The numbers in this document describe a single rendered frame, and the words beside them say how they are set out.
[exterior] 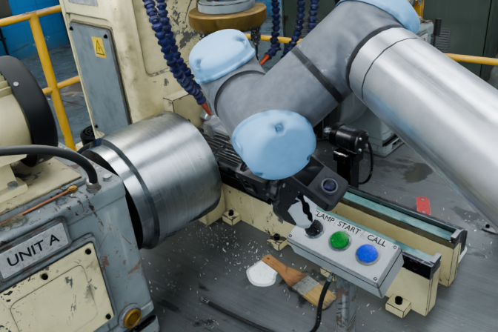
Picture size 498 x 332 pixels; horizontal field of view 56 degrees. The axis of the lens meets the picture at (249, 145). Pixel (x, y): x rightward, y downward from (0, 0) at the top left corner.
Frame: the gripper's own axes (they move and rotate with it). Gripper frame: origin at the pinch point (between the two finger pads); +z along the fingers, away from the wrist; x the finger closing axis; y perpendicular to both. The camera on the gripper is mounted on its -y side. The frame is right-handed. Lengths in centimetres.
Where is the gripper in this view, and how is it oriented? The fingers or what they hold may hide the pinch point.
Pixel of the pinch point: (310, 222)
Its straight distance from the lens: 77.4
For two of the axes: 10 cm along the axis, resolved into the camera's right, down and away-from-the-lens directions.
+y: -7.2, -2.7, 6.4
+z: 3.5, 6.6, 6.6
